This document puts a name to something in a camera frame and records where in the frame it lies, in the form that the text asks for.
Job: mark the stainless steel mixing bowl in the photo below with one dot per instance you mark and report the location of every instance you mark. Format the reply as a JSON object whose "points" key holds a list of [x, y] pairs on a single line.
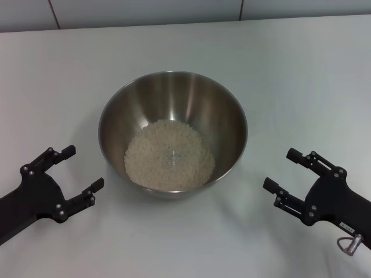
{"points": [[174, 95]]}

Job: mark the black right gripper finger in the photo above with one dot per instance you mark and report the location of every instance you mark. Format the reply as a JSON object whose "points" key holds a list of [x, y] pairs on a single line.
{"points": [[316, 163], [290, 201]]}

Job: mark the white rice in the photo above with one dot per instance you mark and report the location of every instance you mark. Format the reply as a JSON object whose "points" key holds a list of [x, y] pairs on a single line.
{"points": [[162, 168]]}

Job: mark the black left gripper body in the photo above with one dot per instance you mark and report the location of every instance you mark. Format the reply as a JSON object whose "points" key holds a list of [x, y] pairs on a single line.
{"points": [[37, 197]]}

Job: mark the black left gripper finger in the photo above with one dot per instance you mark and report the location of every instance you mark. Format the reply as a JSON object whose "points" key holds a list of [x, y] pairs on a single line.
{"points": [[84, 199], [55, 156]]}

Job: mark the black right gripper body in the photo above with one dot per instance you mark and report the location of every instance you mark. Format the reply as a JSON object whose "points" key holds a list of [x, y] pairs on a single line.
{"points": [[333, 199]]}

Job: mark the silver quick release pin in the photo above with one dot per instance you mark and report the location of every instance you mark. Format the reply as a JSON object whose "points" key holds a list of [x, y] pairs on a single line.
{"points": [[352, 244]]}

